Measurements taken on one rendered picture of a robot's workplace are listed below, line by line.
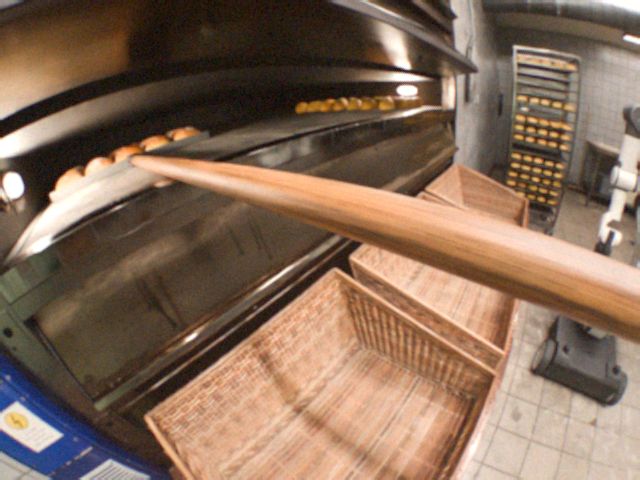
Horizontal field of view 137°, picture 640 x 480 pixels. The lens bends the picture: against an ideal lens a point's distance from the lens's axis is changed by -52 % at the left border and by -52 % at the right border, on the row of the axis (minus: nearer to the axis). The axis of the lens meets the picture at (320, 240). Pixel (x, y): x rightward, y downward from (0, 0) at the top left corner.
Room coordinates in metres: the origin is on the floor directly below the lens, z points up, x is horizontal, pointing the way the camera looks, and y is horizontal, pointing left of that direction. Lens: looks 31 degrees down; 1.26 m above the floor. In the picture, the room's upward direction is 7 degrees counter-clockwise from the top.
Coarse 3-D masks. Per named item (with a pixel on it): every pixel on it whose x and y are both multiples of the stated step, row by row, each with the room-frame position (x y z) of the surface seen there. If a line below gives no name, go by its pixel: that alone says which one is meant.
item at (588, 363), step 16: (560, 320) 0.56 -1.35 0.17; (560, 336) 0.46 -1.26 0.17; (576, 336) 0.42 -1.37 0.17; (592, 336) 0.36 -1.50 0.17; (560, 352) 0.36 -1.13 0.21; (576, 352) 0.32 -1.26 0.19; (592, 352) 0.28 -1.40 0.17; (608, 352) 0.22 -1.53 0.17; (560, 368) 0.30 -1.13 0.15; (576, 368) 0.24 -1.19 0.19; (592, 368) 0.19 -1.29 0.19; (608, 368) 0.13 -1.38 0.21; (576, 384) 0.18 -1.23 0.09; (592, 384) 0.12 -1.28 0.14; (608, 384) 0.06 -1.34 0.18
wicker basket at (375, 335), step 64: (320, 320) 0.43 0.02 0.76; (384, 320) 0.41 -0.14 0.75; (192, 384) 0.21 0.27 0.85; (256, 384) 0.27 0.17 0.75; (320, 384) 0.34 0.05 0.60; (384, 384) 0.31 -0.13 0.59; (448, 384) 0.26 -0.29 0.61; (192, 448) 0.12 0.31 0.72; (256, 448) 0.16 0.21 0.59; (320, 448) 0.16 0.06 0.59; (448, 448) 0.10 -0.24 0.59
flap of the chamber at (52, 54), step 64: (0, 0) 0.12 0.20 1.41; (64, 0) 0.17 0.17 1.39; (128, 0) 0.22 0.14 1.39; (192, 0) 0.28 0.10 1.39; (256, 0) 0.33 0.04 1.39; (320, 0) 0.37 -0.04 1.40; (0, 64) 0.16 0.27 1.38; (64, 64) 0.24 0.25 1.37; (128, 64) 0.34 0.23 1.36; (448, 64) 1.00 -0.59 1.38
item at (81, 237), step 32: (320, 128) 0.64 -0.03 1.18; (352, 128) 0.65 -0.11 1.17; (384, 128) 0.77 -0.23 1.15; (224, 160) 0.41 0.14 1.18; (256, 160) 0.44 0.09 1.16; (288, 160) 0.49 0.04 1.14; (160, 192) 0.32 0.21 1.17; (192, 192) 0.35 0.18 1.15; (96, 224) 0.25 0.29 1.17; (128, 224) 0.28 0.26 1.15; (32, 256) 0.17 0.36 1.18; (64, 256) 0.20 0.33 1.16; (0, 288) 0.13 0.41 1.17; (32, 288) 0.16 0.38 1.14
